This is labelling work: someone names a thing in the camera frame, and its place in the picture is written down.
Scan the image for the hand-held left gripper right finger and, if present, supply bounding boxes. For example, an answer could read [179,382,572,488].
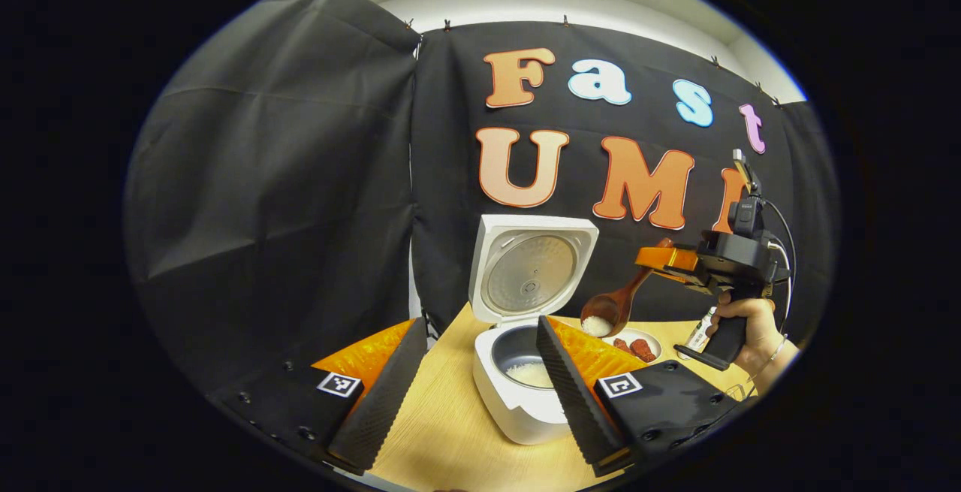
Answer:
[536,316,752,478]

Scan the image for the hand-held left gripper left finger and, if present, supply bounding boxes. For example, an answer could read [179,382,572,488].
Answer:
[214,317,429,475]

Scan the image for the brown wooden spoon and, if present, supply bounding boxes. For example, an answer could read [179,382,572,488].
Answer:
[580,237,674,338]

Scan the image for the white rice cooker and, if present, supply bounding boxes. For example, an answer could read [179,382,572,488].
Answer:
[468,214,600,445]

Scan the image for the small white bottle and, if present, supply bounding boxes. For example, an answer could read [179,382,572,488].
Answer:
[687,306,718,354]

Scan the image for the white plate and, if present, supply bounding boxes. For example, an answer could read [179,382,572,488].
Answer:
[601,327,663,364]

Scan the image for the black backdrop cloth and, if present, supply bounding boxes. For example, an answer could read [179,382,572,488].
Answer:
[124,0,840,403]

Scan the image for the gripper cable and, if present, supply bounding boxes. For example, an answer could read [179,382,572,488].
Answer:
[762,199,798,327]

